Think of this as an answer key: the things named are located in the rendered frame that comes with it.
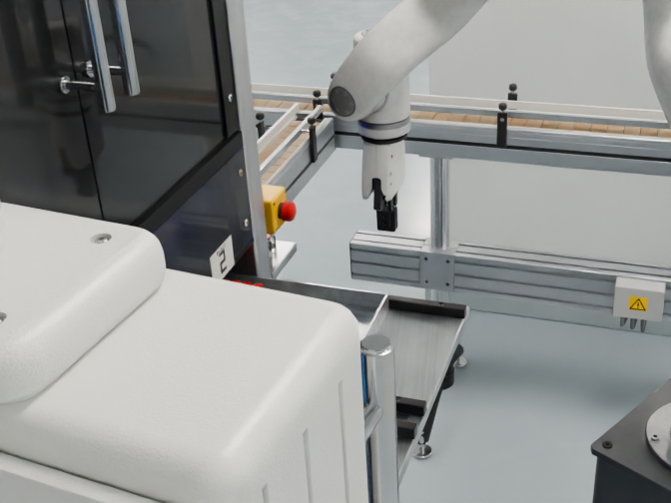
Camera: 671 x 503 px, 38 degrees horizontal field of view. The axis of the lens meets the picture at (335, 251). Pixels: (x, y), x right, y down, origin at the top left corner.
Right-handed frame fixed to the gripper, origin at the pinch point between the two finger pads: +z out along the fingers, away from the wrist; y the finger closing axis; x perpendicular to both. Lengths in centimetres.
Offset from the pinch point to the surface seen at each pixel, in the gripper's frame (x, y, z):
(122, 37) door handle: -23, 35, -41
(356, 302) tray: -8.2, -5.6, 21.4
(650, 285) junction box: 42, -82, 56
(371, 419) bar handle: 26, 89, -33
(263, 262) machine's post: -28.2, -9.2, 17.6
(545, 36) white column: 5, -144, 13
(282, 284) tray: -22.9, -5.5, 19.6
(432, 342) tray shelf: 8.1, 2.2, 22.3
